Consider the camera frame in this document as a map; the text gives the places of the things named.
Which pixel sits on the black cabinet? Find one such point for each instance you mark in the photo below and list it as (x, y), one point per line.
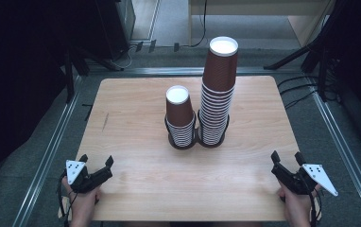
(115, 28)

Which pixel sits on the beige desk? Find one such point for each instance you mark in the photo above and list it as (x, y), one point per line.
(263, 9)

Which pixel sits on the black metal stand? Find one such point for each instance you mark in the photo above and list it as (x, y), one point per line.
(70, 75)

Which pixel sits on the person's left hand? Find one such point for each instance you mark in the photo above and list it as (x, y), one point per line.
(84, 201)

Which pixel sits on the black tripod stand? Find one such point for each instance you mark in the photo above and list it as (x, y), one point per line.
(320, 41)

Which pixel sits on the aluminium frame rail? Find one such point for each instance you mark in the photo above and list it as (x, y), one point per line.
(156, 71)
(48, 157)
(342, 148)

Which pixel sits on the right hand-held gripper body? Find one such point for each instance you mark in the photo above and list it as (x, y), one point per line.
(298, 181)

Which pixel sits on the black curtain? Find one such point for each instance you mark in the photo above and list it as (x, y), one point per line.
(18, 78)

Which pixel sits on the short stack of paper cups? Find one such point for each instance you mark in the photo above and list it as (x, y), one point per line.
(180, 119)

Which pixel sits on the tall stack of paper cups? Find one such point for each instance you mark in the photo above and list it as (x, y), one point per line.
(218, 104)

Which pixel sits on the person's right hand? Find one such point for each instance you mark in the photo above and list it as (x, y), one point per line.
(296, 203)

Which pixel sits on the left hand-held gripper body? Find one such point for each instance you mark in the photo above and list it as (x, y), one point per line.
(89, 181)

